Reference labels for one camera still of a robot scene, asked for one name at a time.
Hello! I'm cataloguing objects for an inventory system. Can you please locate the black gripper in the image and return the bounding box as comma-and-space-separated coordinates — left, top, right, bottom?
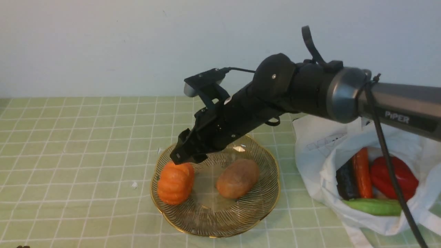
170, 83, 283, 165

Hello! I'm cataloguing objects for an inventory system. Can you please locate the orange toy pumpkin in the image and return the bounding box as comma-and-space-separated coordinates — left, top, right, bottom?
157, 161, 194, 205

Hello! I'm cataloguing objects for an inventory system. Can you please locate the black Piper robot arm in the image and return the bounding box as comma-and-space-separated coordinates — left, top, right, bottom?
170, 53, 440, 164

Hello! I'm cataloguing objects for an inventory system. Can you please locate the white canvas tote bag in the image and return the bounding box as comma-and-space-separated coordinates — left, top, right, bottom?
293, 115, 441, 248

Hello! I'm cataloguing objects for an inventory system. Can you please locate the brown potato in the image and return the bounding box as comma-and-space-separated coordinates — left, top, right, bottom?
216, 159, 260, 199

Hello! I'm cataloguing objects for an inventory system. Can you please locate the gold-rimmed glass bowl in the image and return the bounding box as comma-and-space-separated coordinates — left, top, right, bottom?
150, 135, 281, 238

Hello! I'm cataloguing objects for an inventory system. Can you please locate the green checkered tablecloth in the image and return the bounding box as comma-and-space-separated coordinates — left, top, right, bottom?
0, 96, 441, 248

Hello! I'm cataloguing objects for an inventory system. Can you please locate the dark purple eggplant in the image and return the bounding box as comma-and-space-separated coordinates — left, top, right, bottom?
336, 159, 360, 200

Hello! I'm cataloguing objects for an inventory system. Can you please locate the orange carrot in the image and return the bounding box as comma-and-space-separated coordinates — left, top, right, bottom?
352, 147, 373, 199

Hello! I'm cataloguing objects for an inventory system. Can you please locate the red bell pepper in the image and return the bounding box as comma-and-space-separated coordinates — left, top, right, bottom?
370, 157, 419, 201

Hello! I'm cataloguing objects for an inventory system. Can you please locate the green cucumber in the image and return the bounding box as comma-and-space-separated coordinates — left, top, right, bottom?
342, 199, 402, 216

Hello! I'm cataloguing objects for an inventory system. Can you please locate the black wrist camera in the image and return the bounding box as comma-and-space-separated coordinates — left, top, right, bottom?
183, 68, 230, 99

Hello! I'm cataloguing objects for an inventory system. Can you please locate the black cable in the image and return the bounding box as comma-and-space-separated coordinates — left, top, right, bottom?
364, 74, 429, 248

